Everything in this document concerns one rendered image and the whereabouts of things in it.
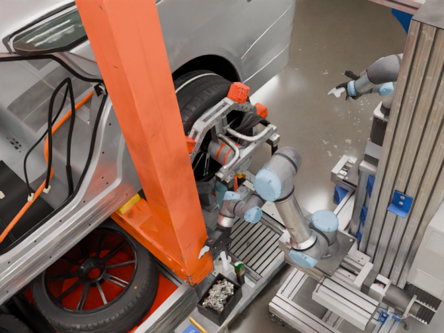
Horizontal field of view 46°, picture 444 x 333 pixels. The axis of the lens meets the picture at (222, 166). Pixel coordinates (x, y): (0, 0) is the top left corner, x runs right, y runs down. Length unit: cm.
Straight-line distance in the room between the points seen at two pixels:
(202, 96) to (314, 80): 193
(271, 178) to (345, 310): 79
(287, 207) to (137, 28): 92
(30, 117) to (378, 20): 323
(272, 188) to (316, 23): 320
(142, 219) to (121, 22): 150
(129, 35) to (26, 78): 179
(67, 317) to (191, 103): 125
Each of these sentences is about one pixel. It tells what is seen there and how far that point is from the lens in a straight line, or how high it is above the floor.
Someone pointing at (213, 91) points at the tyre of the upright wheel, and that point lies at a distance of 261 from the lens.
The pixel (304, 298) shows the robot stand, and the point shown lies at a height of 21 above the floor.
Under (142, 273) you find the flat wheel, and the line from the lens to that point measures 283.
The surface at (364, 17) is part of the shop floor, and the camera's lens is 506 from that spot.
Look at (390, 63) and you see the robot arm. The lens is 236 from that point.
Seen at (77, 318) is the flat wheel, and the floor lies 51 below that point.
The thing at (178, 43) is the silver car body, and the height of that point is 144.
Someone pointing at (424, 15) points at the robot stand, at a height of 203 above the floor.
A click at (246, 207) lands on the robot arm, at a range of 230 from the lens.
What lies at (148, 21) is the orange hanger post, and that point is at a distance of 154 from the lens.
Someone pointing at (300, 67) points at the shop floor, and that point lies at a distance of 450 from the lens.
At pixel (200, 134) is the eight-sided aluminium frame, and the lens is 252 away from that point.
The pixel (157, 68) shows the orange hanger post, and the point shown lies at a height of 191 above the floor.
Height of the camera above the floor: 295
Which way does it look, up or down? 51 degrees down
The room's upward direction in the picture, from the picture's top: 9 degrees counter-clockwise
